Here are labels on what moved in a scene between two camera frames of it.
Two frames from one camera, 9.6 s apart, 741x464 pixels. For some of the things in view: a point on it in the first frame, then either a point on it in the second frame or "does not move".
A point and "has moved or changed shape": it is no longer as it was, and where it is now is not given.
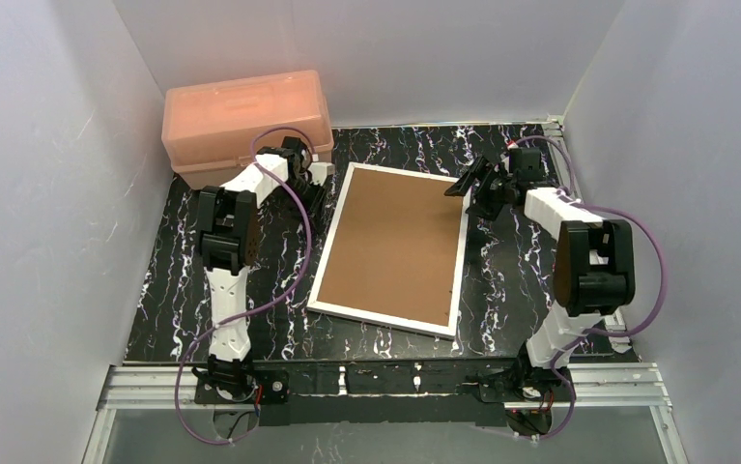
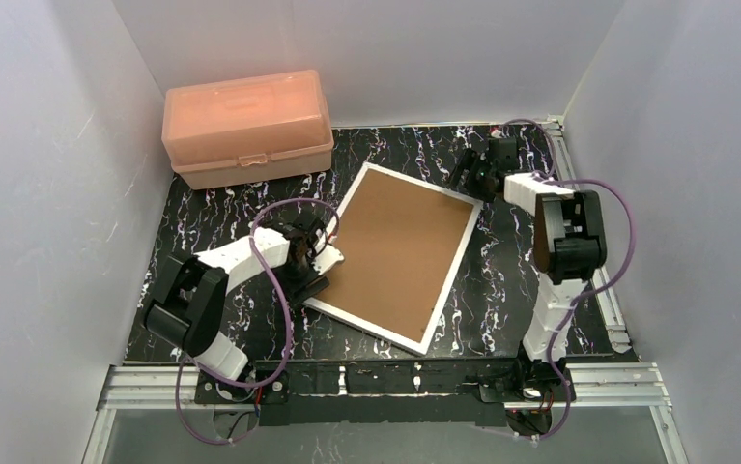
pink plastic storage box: (208, 130) does not move
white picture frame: (395, 252) has moved or changed shape
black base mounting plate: (366, 393) does not move
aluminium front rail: (613, 385) does not move
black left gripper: (312, 189) to (305, 281)
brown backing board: (395, 249) has moved or changed shape
